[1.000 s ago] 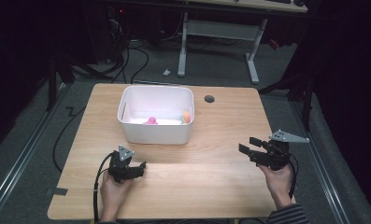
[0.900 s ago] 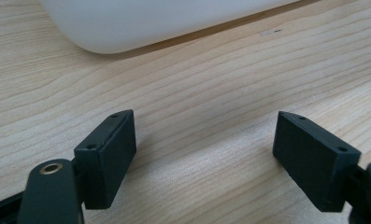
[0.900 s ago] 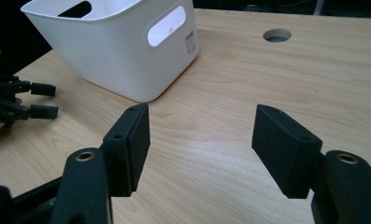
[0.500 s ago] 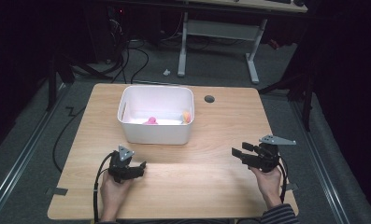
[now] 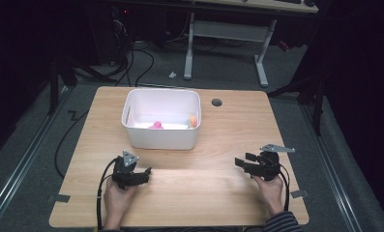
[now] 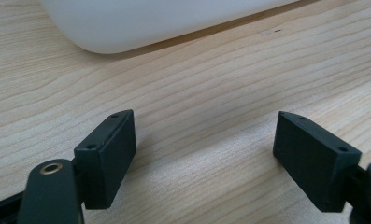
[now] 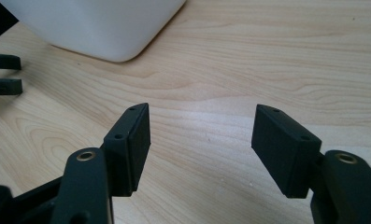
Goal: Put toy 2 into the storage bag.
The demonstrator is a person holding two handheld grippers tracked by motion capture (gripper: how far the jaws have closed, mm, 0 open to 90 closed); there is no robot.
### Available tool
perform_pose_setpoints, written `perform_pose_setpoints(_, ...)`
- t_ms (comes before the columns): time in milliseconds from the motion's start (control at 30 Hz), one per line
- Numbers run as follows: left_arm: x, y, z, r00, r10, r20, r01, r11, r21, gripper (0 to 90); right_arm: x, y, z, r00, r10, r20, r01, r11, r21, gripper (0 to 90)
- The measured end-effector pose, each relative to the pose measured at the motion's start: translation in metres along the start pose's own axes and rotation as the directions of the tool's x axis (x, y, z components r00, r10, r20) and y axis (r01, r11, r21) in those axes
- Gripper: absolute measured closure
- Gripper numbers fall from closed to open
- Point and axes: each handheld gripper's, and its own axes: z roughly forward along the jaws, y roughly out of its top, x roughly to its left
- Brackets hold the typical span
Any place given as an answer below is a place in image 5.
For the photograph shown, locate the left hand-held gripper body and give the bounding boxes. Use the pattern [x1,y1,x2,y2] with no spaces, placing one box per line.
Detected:
[110,149,141,190]

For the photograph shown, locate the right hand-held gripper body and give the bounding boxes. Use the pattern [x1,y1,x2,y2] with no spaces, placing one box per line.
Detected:
[250,143,296,182]

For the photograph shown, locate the pink spiky bone toy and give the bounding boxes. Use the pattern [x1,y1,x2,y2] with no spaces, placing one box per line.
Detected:
[147,120,164,131]

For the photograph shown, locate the white plastic bin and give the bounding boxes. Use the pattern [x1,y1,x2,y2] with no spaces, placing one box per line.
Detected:
[121,87,202,151]

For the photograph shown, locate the pink ball toy blue ends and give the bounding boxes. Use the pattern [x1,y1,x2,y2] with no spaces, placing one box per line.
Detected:
[187,114,199,130]

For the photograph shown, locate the person's right hand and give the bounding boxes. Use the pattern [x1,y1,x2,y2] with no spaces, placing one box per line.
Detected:
[251,174,286,219]

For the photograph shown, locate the person's left hand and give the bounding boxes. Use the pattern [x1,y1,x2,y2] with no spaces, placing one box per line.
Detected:
[103,176,138,231]

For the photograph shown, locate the grey tape piece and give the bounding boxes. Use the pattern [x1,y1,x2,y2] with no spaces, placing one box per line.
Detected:
[289,188,310,199]
[46,193,72,204]

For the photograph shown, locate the black stand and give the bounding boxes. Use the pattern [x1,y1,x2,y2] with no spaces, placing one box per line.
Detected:
[46,52,118,116]
[266,72,327,137]

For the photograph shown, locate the desk with white legs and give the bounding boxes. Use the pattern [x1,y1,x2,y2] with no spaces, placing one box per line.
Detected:
[183,0,320,88]

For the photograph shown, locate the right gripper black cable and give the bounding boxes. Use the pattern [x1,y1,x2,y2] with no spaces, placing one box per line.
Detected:
[278,163,291,213]

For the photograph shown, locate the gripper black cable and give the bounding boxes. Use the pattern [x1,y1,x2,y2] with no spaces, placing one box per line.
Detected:
[278,163,291,213]
[96,156,120,231]

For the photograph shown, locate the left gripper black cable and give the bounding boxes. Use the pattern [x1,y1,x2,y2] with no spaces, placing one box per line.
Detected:
[96,156,120,231]

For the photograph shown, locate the metal floor rail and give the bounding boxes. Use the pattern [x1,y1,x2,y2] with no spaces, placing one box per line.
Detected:
[0,86,74,232]
[299,101,364,232]

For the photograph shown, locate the black floor cable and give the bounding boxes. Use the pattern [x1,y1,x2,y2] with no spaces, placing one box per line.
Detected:
[53,109,91,180]

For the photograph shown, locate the bundle of black cables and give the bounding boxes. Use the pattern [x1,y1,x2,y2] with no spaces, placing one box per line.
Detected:
[110,8,156,88]

